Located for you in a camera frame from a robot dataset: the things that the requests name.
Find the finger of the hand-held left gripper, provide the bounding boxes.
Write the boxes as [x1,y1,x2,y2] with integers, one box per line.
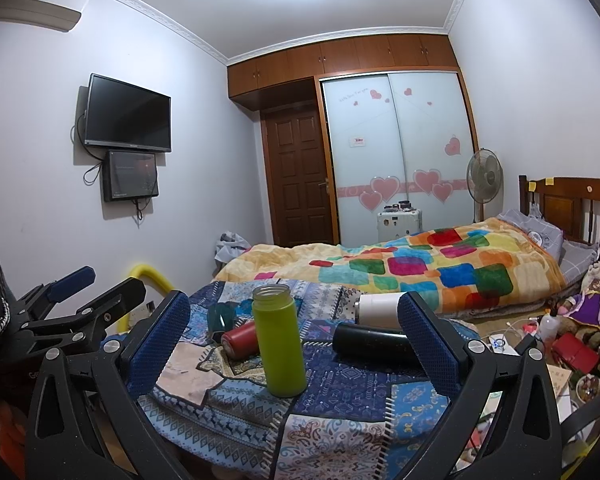
[7,266,97,332]
[15,276,147,361]

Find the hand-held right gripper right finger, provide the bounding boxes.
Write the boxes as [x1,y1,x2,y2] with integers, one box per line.
[396,290,564,480]

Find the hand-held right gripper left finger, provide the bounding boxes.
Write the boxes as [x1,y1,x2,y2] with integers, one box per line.
[25,290,193,480]

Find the white cup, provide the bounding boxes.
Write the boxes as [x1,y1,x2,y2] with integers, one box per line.
[354,292,407,331]

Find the dark teal cup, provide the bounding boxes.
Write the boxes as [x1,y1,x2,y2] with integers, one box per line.
[207,302,242,344]

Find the red cup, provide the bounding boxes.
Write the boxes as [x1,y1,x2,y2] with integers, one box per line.
[220,320,259,360]

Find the yellow foam tube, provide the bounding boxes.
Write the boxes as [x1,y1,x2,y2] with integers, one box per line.
[116,262,177,334]

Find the colourful checked blanket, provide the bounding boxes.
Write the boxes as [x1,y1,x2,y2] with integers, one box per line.
[214,226,567,317]

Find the blue patchwork cloth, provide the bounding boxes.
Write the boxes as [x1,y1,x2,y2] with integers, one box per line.
[129,277,492,480]

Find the green open bottle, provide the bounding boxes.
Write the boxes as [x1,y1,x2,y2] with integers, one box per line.
[251,283,309,397]

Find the clear plastic bottle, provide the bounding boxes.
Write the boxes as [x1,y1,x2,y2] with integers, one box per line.
[537,311,561,356]

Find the grey clothes pile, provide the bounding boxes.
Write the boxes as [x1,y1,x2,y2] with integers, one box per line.
[214,232,254,264]

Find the white suitcase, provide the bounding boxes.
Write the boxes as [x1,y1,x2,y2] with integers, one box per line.
[377,208,424,241]

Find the red box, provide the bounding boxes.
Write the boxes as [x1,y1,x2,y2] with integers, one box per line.
[551,333,600,375]

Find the grey pillow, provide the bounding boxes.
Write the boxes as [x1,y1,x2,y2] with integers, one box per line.
[496,209,600,282]

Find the orange cloth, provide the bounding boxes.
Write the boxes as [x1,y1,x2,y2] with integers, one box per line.
[0,400,31,480]

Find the bowl of small beads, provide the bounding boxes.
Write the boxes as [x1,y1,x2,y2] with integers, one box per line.
[574,373,600,404]

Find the standing fan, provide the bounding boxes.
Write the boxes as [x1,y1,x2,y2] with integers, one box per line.
[467,148,504,224]

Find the wooden bed headboard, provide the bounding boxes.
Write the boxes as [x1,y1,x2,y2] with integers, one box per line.
[518,175,600,262]

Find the wardrobe with heart stickers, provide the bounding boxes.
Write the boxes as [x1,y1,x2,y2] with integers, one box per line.
[319,70,481,249]

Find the brown wooden door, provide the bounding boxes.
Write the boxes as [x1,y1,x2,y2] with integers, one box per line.
[260,104,338,249]

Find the white air conditioner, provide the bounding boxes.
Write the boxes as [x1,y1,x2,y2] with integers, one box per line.
[0,0,95,32]

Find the wooden overhead cabinets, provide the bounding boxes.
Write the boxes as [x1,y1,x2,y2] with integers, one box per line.
[226,33,462,112]

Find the small wall monitor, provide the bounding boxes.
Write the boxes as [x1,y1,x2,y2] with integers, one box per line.
[103,150,160,203]

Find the black television cable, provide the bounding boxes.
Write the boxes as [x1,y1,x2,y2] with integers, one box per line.
[71,85,106,186]

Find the wall television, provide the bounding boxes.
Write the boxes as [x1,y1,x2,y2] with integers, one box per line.
[83,73,173,154]

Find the black strap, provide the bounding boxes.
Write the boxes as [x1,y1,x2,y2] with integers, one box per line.
[562,397,600,443]

